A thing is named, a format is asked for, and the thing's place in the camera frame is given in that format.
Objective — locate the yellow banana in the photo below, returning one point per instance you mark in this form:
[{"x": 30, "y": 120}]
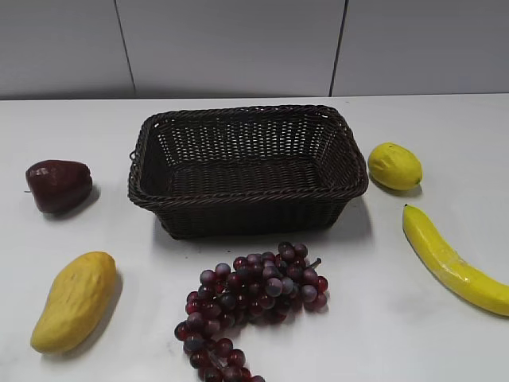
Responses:
[{"x": 463, "y": 279}]

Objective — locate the dark woven plastic basket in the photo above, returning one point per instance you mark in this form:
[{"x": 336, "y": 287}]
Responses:
[{"x": 246, "y": 170}]

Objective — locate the purple grape bunch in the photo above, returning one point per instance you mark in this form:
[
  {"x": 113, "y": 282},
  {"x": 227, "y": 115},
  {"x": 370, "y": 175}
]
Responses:
[{"x": 260, "y": 288}]

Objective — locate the yellow lemon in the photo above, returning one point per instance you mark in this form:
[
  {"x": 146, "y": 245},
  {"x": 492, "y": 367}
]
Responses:
[{"x": 395, "y": 167}]

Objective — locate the dark red apple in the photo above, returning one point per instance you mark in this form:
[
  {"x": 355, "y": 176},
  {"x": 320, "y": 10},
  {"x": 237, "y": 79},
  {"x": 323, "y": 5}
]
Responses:
[{"x": 58, "y": 186}]

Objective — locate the yellow mango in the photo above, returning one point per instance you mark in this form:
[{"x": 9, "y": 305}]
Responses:
[{"x": 77, "y": 301}]

